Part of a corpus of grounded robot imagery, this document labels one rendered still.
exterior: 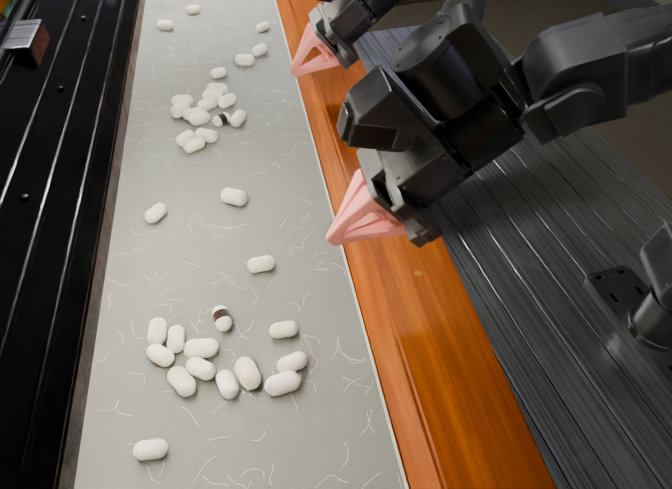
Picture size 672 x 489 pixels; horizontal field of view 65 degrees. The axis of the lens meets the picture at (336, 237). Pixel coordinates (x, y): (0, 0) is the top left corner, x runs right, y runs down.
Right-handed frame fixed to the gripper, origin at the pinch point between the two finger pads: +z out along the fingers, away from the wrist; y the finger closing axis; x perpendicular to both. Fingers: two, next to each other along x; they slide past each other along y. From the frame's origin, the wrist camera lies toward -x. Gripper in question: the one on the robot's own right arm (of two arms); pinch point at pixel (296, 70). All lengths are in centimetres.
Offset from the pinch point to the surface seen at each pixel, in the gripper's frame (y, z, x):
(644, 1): -168, -110, 187
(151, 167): 10.4, 23.0, -9.4
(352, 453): 57, 8, 4
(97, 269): 59, -3, -28
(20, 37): 48, -4, -35
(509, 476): 63, -4, 10
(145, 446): 54, 21, -10
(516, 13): -188, -58, 155
